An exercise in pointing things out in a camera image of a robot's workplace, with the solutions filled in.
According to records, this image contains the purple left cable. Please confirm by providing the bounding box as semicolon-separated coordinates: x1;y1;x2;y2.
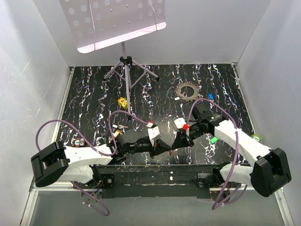
36;110;151;216

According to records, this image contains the yellow tagged key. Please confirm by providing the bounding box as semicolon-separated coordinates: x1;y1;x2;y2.
109;129;121;143

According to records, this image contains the red round marker sticker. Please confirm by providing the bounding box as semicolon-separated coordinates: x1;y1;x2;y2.
73;138;85;147

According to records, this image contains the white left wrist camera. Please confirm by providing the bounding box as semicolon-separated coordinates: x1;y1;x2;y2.
148;126;161;141

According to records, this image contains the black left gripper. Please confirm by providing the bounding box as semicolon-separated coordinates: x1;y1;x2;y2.
125;139;171;159

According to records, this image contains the blue tagged key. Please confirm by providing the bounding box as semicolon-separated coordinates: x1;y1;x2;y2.
208;93;214;101

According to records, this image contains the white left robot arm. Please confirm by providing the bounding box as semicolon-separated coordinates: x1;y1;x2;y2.
31;127;172;188

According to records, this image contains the perforated music stand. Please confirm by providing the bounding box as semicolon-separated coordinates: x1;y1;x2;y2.
60;0;166;112

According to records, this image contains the yellow green toy block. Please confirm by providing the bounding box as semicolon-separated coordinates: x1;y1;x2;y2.
118;97;128;109

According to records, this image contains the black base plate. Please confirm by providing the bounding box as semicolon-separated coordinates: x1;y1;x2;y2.
92;165;216;199

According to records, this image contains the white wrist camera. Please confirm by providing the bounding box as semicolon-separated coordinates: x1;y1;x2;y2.
173;118;189;132
148;126;161;141

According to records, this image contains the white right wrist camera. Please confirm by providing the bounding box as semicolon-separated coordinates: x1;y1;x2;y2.
173;118;189;132

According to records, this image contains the green tagged key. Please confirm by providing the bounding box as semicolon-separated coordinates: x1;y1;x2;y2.
210;137;218;144

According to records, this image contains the aluminium frame rail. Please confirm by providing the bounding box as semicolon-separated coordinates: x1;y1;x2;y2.
20;67;76;226

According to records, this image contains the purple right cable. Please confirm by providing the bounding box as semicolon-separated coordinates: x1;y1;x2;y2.
188;98;247;210

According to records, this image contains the purple cable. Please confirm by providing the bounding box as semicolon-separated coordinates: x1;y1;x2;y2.
36;110;151;216
188;98;247;210

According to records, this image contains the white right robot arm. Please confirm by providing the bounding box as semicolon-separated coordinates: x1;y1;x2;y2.
172;105;292;197

